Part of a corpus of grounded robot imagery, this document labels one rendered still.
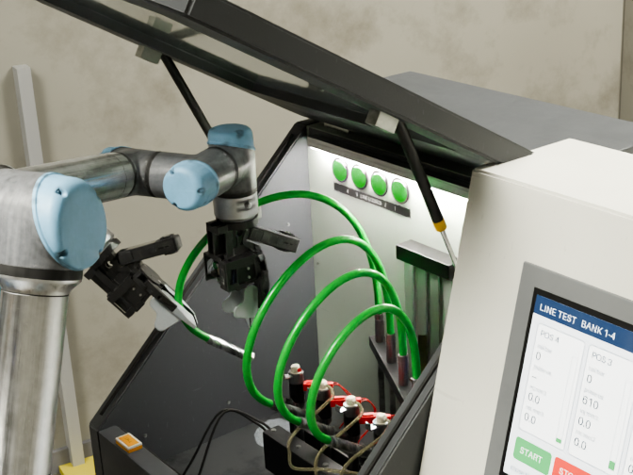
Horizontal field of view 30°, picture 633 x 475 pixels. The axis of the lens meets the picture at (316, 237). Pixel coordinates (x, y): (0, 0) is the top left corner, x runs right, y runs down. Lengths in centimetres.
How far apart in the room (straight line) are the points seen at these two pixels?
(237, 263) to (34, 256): 55
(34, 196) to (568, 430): 79
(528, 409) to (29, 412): 70
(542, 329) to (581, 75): 305
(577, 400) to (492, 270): 24
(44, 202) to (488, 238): 66
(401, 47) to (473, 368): 248
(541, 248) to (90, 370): 250
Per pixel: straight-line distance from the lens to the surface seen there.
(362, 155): 224
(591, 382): 166
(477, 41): 436
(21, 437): 155
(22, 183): 153
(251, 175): 194
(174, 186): 184
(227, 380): 248
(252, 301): 203
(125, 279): 211
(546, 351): 170
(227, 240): 197
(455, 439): 186
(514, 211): 174
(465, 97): 239
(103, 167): 183
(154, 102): 378
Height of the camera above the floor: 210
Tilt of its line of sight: 21 degrees down
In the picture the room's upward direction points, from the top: 3 degrees counter-clockwise
